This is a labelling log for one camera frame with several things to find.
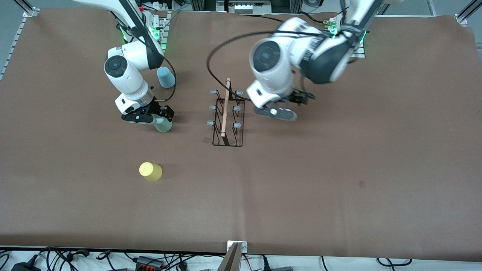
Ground mint green plastic cup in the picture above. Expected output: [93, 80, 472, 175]
[154, 116, 173, 133]

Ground thin black cable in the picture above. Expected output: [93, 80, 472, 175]
[241, 14, 288, 22]

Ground black wire cup holder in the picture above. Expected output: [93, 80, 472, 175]
[206, 78, 246, 148]

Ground white terminal block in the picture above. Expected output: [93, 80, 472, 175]
[228, 0, 261, 15]

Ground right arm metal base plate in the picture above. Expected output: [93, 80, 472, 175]
[150, 11, 168, 52]

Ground right arm black gripper cable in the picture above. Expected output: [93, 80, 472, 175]
[113, 0, 177, 102]

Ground light blue plastic cup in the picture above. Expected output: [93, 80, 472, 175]
[156, 67, 176, 89]

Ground perforated metal edge rail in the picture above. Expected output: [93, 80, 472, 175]
[0, 15, 31, 80]

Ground yellow plastic cup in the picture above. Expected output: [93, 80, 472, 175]
[139, 162, 163, 182]

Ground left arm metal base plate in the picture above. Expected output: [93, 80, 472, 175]
[349, 32, 366, 59]

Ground black power adapter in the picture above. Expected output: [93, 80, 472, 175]
[11, 261, 41, 271]

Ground silver post mounting bracket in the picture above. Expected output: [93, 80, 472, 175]
[227, 240, 248, 253]

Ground thick black cable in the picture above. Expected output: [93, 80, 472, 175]
[297, 11, 327, 25]

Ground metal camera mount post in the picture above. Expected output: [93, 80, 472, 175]
[217, 242, 243, 271]

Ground black box orange connectors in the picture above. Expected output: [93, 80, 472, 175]
[135, 256, 165, 270]

